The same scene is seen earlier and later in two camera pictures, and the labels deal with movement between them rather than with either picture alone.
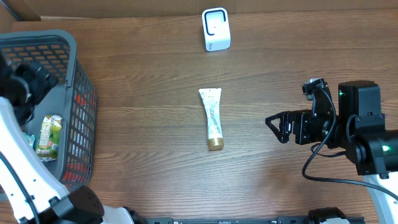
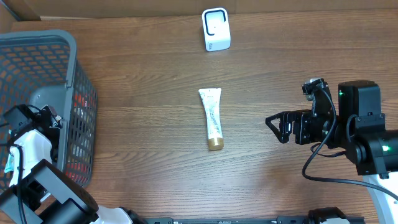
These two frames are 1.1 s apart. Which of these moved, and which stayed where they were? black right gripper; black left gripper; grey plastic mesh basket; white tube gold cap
Moved: black left gripper
Stayed: white tube gold cap; grey plastic mesh basket; black right gripper
